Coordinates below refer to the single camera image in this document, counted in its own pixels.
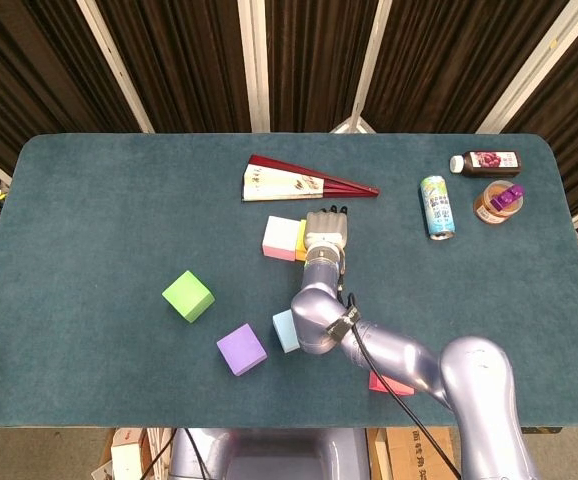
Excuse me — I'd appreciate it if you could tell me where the dark grape juice bottle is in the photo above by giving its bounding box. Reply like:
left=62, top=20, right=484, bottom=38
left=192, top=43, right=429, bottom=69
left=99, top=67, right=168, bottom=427
left=449, top=150, right=523, bottom=179

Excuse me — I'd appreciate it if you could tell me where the white frame post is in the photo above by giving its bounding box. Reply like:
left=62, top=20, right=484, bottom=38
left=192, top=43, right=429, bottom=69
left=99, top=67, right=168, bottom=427
left=236, top=0, right=272, bottom=134
left=328, top=0, right=395, bottom=135
left=475, top=0, right=578, bottom=135
left=76, top=0, right=156, bottom=135

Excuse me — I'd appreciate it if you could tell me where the pink foam cube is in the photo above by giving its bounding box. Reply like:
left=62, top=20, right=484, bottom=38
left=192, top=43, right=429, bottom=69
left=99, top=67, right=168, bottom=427
left=261, top=215, right=304, bottom=261

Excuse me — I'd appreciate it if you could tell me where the grey robot torso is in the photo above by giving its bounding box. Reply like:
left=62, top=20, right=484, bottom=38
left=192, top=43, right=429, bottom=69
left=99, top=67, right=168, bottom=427
left=168, top=427, right=373, bottom=480

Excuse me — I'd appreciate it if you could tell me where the purple foam cube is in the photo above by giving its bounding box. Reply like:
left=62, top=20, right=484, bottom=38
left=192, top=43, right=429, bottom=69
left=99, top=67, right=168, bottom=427
left=216, top=323, right=269, bottom=377

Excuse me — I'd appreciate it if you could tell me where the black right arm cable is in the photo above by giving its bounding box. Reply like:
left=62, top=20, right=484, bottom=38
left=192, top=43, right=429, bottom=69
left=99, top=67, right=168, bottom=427
left=336, top=249, right=461, bottom=480

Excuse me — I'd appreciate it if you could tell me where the yellow foam cube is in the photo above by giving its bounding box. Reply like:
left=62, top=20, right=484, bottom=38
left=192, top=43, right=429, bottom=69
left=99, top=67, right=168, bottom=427
left=294, top=218, right=315, bottom=263

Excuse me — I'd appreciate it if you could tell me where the green foam cube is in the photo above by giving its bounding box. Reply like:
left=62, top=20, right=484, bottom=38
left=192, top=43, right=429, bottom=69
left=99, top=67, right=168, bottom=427
left=161, top=269, right=216, bottom=324

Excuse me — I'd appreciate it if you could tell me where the light blue drink can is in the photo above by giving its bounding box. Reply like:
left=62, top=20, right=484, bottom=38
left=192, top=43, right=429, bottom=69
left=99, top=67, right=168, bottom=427
left=419, top=175, right=457, bottom=242

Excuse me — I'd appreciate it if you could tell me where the light wooden board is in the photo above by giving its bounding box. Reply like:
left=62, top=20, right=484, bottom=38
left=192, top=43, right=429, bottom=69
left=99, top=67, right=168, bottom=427
left=366, top=428, right=394, bottom=480

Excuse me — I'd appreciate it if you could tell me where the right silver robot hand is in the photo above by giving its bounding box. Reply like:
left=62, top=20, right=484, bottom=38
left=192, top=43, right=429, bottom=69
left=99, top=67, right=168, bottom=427
left=302, top=202, right=351, bottom=251

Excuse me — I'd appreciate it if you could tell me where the white cardboard box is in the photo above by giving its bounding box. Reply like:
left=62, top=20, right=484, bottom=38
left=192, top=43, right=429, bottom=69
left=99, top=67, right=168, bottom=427
left=91, top=427, right=178, bottom=480

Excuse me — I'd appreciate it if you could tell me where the brown cardboard box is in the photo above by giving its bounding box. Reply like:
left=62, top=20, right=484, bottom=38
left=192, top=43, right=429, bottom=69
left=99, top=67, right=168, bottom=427
left=386, top=427, right=460, bottom=480

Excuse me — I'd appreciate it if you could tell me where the teal felt table cover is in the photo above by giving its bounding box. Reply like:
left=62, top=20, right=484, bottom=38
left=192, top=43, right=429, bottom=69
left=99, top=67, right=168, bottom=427
left=0, top=132, right=578, bottom=429

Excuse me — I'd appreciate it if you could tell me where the orange labelled jar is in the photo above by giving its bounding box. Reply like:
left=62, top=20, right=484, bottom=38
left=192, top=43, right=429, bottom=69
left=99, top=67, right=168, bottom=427
left=472, top=179, right=524, bottom=225

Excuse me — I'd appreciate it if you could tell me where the light blue foam cube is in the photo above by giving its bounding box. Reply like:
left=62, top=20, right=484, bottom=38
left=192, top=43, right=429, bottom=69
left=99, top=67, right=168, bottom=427
left=271, top=308, right=300, bottom=354

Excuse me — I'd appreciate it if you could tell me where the red paper folding fan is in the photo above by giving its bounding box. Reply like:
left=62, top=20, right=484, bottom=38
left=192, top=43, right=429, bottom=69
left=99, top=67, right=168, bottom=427
left=241, top=154, right=381, bottom=203

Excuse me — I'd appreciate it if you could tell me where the red foam cube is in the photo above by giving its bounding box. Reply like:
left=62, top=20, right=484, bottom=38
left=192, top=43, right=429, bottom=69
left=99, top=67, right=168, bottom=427
left=368, top=372, right=415, bottom=397

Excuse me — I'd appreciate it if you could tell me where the purple plastic toy block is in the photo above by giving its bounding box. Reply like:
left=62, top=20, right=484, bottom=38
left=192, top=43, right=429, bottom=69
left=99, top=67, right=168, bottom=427
left=490, top=183, right=526, bottom=213

